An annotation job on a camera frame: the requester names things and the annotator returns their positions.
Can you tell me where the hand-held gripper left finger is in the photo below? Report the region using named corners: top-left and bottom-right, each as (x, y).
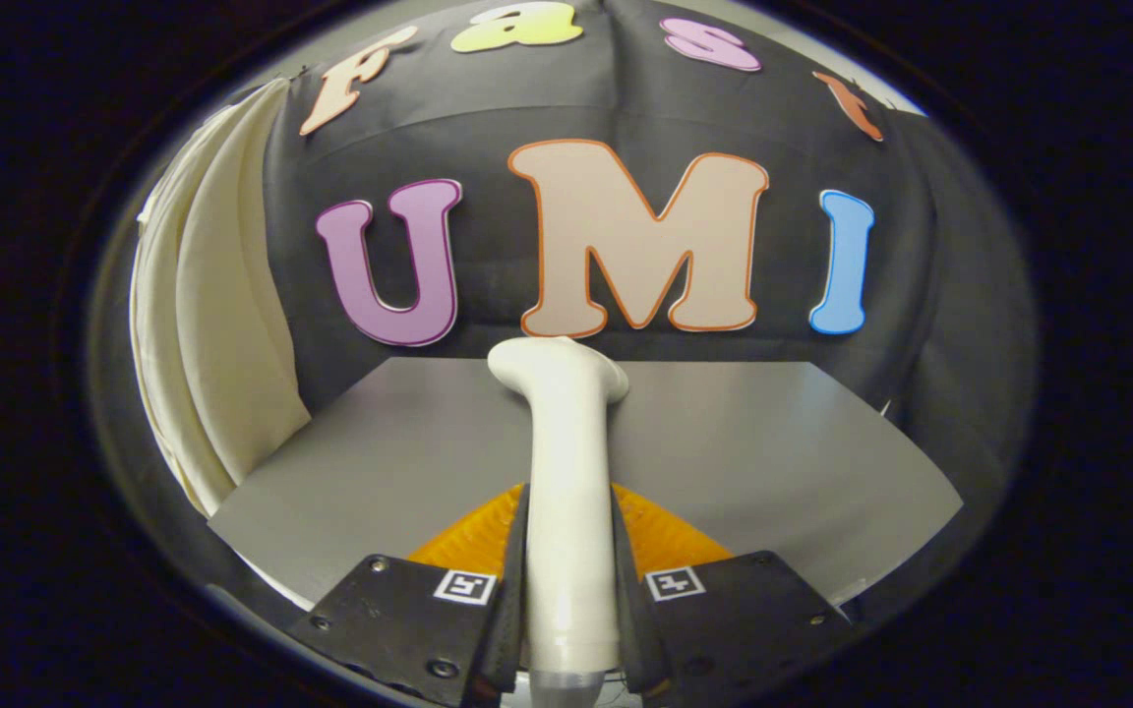
top-left (286, 482), bottom-right (531, 708)

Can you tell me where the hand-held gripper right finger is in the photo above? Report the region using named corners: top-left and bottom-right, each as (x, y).
top-left (609, 482), bottom-right (858, 704)

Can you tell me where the white garment steamer handle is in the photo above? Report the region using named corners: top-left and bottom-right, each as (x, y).
top-left (486, 336), bottom-right (629, 679)

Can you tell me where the cream button-up shirt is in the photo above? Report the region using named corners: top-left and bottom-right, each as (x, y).
top-left (131, 79), bottom-right (312, 519)

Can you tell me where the white drawer cabinet grey top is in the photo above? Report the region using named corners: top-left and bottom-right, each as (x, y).
top-left (208, 357), bottom-right (964, 611)

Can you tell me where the black backdrop cloth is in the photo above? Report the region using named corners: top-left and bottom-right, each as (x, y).
top-left (262, 0), bottom-right (1038, 483)

